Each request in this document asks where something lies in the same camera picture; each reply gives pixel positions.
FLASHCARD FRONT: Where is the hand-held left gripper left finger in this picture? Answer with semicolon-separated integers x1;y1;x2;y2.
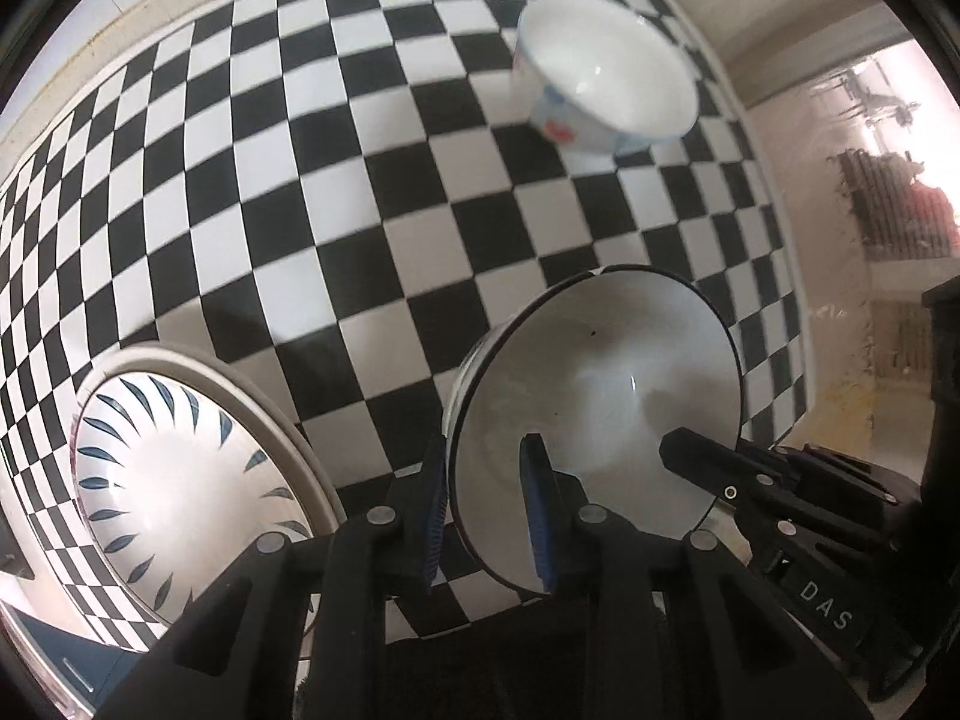
105;433;452;720

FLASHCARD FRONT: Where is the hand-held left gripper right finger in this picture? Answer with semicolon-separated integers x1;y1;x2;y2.
519;433;852;720

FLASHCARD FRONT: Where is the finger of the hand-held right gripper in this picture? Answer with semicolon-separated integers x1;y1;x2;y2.
737;505;880;580
658;426;797;512

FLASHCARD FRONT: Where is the white bowl with dark rim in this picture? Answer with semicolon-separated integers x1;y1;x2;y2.
445;265;744;602

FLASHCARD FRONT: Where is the large white floral plate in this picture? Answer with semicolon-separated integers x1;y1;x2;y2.
71;343;350;632

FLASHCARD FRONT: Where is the white plate with blue stripes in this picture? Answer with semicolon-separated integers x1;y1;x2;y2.
71;373;322;627

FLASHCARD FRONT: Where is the white bowl with floral print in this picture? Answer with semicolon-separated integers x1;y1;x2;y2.
513;0;699;175

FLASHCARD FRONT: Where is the frosted glass sliding door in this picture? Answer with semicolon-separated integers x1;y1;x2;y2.
716;4;960;548

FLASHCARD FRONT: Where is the black and white checkered cloth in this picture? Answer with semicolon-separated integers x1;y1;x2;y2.
0;0;816;655

